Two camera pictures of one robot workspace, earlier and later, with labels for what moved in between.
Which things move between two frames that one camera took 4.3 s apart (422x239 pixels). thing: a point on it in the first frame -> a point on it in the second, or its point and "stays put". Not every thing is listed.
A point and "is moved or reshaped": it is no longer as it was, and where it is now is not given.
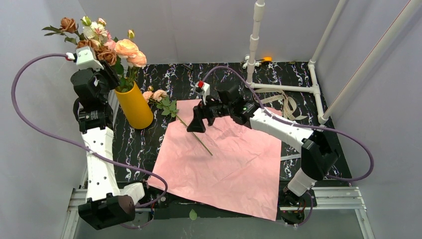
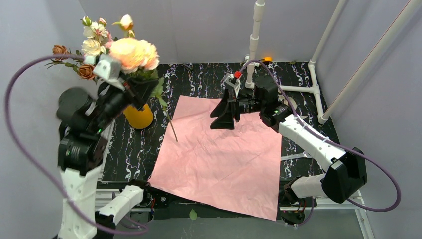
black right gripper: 204,112 -> 234,107
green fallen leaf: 192,214 stays put
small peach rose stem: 159,97 is moved or reshaped
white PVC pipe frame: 406,13 stays put
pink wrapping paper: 230,166 stays put
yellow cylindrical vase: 135,107 stays put
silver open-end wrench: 290,157 stays put
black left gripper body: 110,74 -> 131,89
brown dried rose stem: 68,27 -> 85,70
